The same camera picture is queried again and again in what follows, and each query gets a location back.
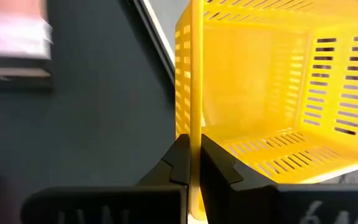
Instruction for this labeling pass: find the black table mat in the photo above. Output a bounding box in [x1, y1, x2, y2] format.
[0, 0, 177, 224]

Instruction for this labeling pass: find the yellow plastic basket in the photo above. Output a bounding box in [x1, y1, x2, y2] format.
[174, 0, 358, 222]

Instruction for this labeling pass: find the black metal table frame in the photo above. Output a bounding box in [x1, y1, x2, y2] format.
[126, 0, 177, 83]

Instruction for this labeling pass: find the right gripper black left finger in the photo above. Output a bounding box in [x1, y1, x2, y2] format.
[20, 133, 191, 224]

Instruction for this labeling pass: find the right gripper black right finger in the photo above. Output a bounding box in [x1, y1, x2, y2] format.
[200, 133, 358, 224]

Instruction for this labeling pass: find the wooden shelf with black frame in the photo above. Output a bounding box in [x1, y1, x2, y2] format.
[0, 0, 54, 91]

